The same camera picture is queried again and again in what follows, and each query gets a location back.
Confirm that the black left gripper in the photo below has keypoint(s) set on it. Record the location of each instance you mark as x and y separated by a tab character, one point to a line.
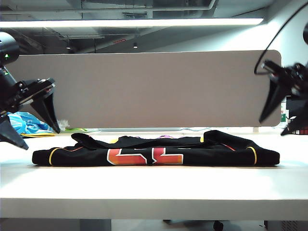
31	91

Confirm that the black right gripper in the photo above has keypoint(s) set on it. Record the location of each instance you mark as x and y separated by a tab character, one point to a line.
298	77

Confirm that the black basketball jersey number 35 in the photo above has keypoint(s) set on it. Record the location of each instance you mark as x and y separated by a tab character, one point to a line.
154	154

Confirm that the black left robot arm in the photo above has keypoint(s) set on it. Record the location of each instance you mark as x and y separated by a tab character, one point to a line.
7	48

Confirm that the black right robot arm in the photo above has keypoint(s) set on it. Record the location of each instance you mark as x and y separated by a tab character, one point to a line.
306	32

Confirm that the blue patterned cloth yellow trim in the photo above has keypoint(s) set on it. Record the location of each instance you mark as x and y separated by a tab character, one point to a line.
31	123

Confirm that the black office chair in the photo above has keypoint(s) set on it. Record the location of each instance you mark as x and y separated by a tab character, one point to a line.
294	106

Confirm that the white bottle green label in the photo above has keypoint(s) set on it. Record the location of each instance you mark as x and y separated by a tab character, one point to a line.
283	116

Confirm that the Rubik's cube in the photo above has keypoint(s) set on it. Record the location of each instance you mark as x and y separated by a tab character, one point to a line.
303	131

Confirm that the green object behind divider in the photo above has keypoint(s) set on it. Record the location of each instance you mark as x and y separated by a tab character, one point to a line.
77	130

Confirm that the grey desk divider panel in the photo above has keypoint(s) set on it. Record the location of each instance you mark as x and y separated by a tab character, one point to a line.
154	89

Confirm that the small ceiling spot light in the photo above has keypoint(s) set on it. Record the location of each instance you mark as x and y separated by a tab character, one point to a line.
135	45

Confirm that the long ceiling light strip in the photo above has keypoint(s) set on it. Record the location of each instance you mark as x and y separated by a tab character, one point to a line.
120	23

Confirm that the white divider bracket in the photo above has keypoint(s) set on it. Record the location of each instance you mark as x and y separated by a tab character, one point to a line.
255	130

